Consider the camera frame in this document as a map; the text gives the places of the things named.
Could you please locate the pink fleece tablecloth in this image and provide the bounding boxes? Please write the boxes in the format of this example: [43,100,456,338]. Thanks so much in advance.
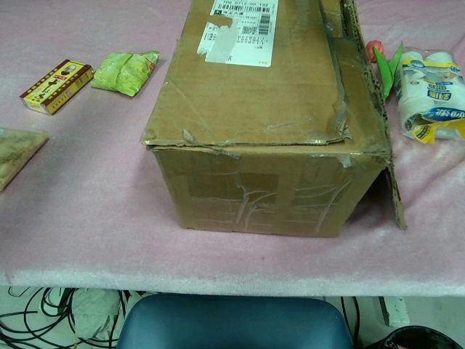
[0,0,465,297]

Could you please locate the large brown cardboard box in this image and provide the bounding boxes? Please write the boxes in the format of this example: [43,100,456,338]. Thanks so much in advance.
[140,0,408,239]

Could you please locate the black floor cables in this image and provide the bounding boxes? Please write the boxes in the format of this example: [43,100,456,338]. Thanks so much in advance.
[0,286,128,349]

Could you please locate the toilet paper roll pack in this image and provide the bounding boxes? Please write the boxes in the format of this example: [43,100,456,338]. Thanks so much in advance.
[394,46,465,145]

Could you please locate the green crumpled snack packet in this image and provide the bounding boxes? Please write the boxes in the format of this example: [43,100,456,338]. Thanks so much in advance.
[90,50,161,97]

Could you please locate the black trash bin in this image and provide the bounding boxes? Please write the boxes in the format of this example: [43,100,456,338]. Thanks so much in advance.
[366,325,464,349]

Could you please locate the yellow red small box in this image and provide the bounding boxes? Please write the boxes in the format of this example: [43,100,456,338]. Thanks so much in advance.
[20,59,94,116]

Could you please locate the beige snack bag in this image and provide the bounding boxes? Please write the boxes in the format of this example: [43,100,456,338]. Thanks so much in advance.
[0,127,49,193]

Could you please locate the white plastic bag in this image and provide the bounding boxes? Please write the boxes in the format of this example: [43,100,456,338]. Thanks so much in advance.
[70,289,124,341]

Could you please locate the artificial orange tulip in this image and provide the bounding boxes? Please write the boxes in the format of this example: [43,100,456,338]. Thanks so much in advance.
[365,40,405,102]

